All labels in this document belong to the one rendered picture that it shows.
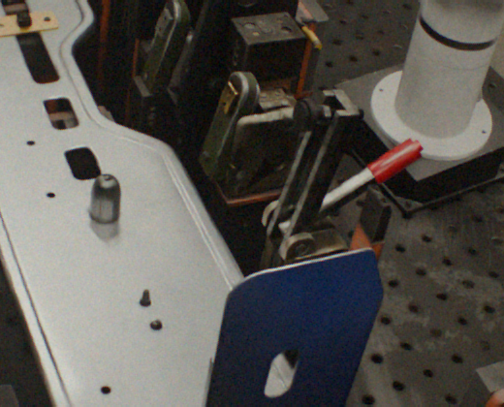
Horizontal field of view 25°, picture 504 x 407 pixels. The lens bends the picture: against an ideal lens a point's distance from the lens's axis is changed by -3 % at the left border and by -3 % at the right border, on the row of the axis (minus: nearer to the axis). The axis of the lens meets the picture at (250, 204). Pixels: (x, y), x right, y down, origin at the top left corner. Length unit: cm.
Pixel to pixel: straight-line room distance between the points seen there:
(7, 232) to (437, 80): 72
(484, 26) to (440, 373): 47
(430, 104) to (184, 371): 73
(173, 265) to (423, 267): 57
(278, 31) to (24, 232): 35
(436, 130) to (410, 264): 21
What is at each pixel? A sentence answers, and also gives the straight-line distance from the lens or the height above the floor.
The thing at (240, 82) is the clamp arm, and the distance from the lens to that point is 118.
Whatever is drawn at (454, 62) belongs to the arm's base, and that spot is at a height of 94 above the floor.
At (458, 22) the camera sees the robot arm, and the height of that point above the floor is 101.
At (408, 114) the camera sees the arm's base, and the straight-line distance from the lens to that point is 168.
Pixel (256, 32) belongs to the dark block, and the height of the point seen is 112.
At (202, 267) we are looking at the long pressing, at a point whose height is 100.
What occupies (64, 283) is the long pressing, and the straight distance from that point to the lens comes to 110.
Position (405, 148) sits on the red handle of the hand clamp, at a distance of 108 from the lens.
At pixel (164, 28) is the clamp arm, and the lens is 129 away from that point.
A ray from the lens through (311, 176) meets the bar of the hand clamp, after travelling 103.
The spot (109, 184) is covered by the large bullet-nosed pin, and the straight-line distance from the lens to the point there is 113.
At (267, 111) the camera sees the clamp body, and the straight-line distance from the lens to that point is 120.
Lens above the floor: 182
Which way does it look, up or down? 43 degrees down
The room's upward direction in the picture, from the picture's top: 11 degrees clockwise
